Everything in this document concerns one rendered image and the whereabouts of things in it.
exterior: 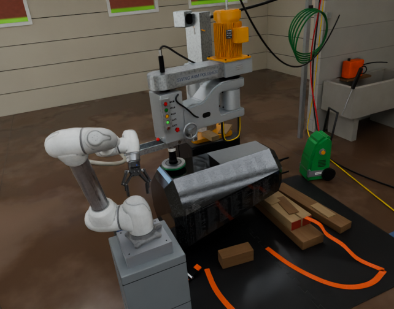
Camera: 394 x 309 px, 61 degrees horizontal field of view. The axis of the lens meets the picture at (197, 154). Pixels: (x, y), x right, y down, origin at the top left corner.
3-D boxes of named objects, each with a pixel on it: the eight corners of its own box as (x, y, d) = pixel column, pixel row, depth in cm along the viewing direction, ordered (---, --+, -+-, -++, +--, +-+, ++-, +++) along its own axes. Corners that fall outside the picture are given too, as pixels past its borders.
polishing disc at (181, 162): (187, 166, 295) (187, 165, 295) (164, 170, 291) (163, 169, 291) (182, 156, 314) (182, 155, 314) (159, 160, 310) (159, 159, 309)
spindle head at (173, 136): (189, 129, 313) (185, 82, 294) (202, 136, 296) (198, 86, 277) (154, 140, 297) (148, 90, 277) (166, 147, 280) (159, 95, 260)
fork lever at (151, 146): (188, 134, 313) (188, 129, 310) (199, 140, 298) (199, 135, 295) (118, 154, 280) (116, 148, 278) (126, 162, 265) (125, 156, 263)
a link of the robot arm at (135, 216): (152, 235, 199) (145, 204, 190) (122, 238, 200) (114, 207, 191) (155, 219, 214) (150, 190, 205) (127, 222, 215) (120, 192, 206)
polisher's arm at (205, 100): (232, 120, 337) (231, 72, 315) (247, 126, 319) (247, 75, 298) (168, 140, 303) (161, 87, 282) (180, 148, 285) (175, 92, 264)
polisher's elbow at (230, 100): (216, 106, 321) (215, 86, 313) (234, 103, 327) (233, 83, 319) (225, 111, 305) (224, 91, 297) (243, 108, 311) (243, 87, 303)
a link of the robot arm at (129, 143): (142, 152, 221) (123, 156, 222) (139, 130, 223) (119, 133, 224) (138, 151, 211) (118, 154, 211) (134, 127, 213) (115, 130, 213)
